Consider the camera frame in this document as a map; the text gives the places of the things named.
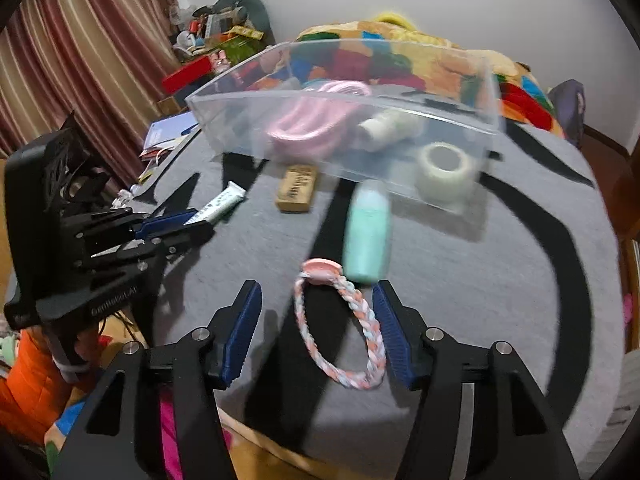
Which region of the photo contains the mint green bottle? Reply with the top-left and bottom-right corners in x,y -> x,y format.
345,180 -> 394,284

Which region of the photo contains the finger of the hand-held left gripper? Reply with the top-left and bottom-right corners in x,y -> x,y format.
65,207 -> 199,242
75,220 -> 217,272

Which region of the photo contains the dark grey bag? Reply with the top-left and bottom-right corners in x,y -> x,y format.
215,0 -> 276,47

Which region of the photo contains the small white bottle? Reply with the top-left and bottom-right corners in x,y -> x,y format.
356,110 -> 426,152

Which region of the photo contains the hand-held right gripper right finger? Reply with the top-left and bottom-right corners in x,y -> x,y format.
372,280 -> 583,480

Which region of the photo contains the clear plastic box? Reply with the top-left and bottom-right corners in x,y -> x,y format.
185,39 -> 504,214

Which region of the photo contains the pile of small household things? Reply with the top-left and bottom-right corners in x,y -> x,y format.
170,2 -> 236,57

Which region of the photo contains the blue notebook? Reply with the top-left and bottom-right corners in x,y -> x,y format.
142,111 -> 202,155

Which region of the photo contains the person's left forearm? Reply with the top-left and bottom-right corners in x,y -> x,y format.
0,327 -> 103,446

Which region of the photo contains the colourful patchwork blanket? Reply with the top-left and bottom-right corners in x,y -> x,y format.
295,12 -> 567,139

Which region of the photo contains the purple bag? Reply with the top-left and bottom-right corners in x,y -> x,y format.
549,79 -> 587,149

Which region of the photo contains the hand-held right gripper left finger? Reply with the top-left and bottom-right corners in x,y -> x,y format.
50,280 -> 263,480

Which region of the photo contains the wooden furniture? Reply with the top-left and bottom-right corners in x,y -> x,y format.
575,125 -> 640,243

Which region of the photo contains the clear tape roll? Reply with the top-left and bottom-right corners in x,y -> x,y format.
417,142 -> 479,196

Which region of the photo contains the pink coiled hair tie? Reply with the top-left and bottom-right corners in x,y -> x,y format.
265,80 -> 374,159

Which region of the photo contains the white tube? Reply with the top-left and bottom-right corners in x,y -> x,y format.
182,181 -> 248,226

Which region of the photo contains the green box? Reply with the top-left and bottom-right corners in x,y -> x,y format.
215,27 -> 266,63

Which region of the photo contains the striped red curtain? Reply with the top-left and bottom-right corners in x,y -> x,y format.
0,0 -> 187,196

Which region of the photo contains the yellow plush toy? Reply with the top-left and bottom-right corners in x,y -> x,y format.
374,10 -> 417,27

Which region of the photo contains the brown wooden block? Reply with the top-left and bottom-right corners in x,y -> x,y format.
274,163 -> 320,214

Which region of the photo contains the red box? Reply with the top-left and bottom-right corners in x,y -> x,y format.
161,54 -> 217,95

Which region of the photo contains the braided pink white hair tie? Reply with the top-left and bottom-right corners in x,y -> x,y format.
292,258 -> 387,392

